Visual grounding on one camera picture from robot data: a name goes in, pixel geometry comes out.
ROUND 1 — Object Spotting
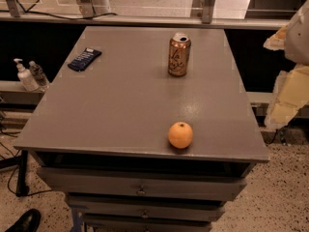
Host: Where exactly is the clear plastic water bottle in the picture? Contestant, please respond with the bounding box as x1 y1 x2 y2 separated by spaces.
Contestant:
29 61 49 91

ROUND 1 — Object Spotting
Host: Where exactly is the bottom grey drawer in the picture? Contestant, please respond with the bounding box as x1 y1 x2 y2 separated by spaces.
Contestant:
83 215 211 232

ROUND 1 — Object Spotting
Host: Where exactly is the dark blue rxbar wrapper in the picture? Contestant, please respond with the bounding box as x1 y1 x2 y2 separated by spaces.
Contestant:
68 47 101 72

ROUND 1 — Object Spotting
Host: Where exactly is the copper la croix can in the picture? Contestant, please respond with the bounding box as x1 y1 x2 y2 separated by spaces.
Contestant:
168 32 191 77

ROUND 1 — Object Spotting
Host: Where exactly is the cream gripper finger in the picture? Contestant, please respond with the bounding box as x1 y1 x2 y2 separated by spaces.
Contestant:
264 25 288 51
264 64 309 131

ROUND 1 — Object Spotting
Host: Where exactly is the black metal stand leg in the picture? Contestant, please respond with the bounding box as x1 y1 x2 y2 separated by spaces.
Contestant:
16 151 29 197

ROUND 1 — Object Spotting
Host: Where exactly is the middle grey drawer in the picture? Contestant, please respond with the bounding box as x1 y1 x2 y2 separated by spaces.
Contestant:
66 195 225 221

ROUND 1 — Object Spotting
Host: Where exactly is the white pump sanitizer bottle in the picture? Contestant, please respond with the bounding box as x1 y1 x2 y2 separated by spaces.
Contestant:
14 58 39 92

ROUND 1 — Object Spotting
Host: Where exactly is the black leather shoe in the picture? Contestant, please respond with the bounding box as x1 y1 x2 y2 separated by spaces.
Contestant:
5 209 42 232

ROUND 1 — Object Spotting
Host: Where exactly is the top grey drawer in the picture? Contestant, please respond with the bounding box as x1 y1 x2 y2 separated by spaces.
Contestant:
37 167 246 201

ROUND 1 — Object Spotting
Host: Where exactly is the grey drawer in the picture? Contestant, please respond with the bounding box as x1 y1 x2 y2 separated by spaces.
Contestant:
37 167 246 201
83 215 211 232
66 195 225 221

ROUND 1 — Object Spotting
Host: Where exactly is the black floor cable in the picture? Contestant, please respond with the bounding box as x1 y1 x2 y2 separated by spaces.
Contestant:
0 123 52 197

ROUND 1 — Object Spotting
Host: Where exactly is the black cable on ledge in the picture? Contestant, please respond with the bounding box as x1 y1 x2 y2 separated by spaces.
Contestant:
0 0 118 20

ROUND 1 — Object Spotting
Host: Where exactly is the orange fruit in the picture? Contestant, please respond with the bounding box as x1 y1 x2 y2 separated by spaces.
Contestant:
168 122 193 149

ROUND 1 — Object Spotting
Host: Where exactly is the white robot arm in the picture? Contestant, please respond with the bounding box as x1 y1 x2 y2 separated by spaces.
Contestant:
264 0 309 131

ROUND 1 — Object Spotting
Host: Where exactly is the grey drawer cabinet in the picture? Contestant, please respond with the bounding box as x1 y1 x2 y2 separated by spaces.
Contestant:
13 25 270 232

